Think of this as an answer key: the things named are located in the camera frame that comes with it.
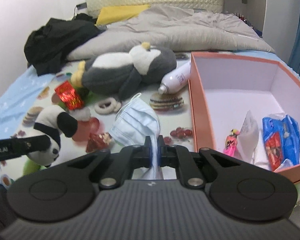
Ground blue snack packet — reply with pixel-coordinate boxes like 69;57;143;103
262;114;300;172

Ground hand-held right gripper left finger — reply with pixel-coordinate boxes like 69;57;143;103
65;135;152;189

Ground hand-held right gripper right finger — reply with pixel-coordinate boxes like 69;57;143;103
157;135;243;189

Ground white wardrobe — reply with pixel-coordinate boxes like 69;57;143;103
222;0;300;39

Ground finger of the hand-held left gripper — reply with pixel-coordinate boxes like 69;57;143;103
12;134;51;157

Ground cream fluffy pompom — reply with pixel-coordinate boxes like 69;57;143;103
74;106;91;121

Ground white spray bottle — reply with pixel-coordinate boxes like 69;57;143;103
157;60;192;95

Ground small panda plush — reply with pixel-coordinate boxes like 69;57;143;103
27;104;78;167

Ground row of cosmetic bottles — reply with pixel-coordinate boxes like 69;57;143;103
234;11;253;27

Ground cream fuzzy scrunchie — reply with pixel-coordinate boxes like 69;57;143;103
94;97;121;115

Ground small black garment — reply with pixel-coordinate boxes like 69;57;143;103
74;12;94;22

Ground red brown snack packet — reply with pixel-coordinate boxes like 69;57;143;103
86;132;115;153

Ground black jacket pile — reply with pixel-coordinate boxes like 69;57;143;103
24;17;103;77

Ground grey penguin plush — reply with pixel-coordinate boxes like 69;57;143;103
70;42;178;100

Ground grey duvet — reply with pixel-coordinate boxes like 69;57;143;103
66;5;275;62

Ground pink doll keychain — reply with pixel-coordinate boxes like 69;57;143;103
223;129;240;155

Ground light blue face mask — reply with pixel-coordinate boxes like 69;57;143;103
108;92;163;180

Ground light blue bedsheet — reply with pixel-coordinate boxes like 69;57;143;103
0;49;300;130

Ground orange cardboard box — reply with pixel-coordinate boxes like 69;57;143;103
189;51;300;184

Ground clear plastic bag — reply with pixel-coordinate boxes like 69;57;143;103
239;109;260;162

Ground yellow pillow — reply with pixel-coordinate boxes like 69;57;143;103
95;4;150;27

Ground red foil packet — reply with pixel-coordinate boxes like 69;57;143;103
54;81;85;111

